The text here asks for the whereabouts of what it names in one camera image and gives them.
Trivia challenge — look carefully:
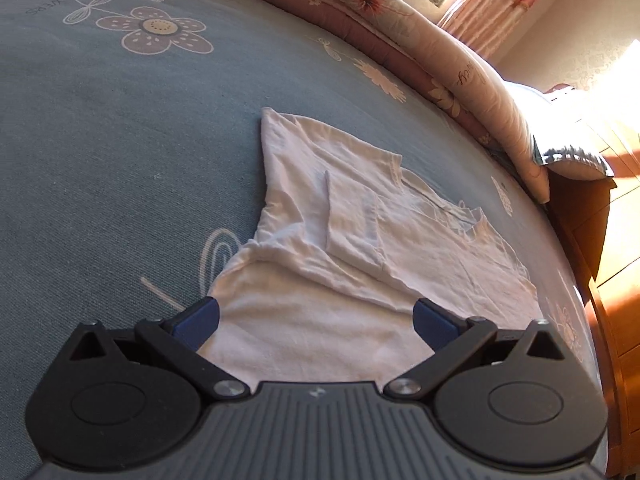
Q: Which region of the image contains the pink striped curtain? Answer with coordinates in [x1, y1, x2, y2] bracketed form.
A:
[437, 0, 586, 66]

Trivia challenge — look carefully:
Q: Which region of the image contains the pink floral folded quilt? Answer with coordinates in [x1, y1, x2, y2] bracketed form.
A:
[155, 0, 551, 203]

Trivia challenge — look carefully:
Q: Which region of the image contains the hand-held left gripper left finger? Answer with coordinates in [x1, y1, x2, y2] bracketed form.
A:
[67, 296, 251, 403]

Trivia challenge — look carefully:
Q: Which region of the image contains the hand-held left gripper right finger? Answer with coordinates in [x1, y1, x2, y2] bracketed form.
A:
[382, 297, 573, 403]

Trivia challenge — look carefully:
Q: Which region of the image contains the blue floral bed sheet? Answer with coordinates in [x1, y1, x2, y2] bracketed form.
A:
[0, 0, 608, 480]

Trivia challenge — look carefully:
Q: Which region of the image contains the white pillow with grey frill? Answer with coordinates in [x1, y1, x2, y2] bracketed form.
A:
[505, 82, 616, 181]

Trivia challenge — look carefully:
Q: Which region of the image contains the orange wooden headboard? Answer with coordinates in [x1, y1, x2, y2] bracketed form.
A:
[542, 85, 640, 480]

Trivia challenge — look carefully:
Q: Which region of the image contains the white long-sleeve printed shirt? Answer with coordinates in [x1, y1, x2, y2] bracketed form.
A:
[200, 107, 538, 386]

